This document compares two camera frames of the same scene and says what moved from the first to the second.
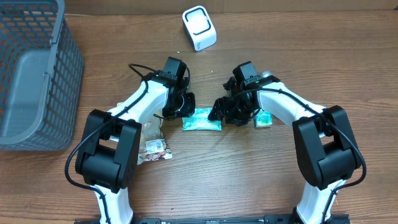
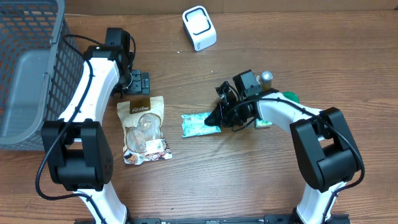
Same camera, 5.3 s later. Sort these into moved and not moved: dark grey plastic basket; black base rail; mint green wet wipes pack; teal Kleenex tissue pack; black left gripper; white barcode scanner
Moved: mint green wet wipes pack; black left gripper
Not moved: teal Kleenex tissue pack; black base rail; dark grey plastic basket; white barcode scanner
